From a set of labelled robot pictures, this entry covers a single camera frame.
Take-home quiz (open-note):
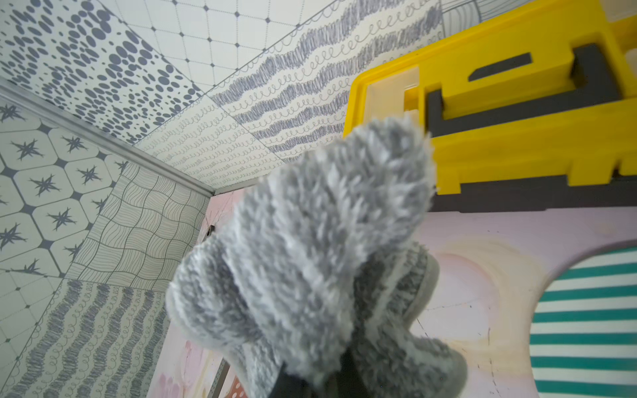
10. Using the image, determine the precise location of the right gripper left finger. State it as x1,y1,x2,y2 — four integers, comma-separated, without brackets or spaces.
268,365,317,398

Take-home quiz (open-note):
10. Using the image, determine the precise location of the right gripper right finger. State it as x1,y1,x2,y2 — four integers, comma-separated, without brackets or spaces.
336,349,371,398

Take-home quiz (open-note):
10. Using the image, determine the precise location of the grey knitted cloth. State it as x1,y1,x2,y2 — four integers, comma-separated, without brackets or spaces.
166,117,467,397

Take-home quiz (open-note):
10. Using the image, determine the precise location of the green striped plate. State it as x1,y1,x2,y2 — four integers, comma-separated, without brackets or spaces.
529,247,636,397

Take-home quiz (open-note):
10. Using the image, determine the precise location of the yellow black toolbox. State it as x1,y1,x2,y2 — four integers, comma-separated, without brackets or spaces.
344,1,636,212

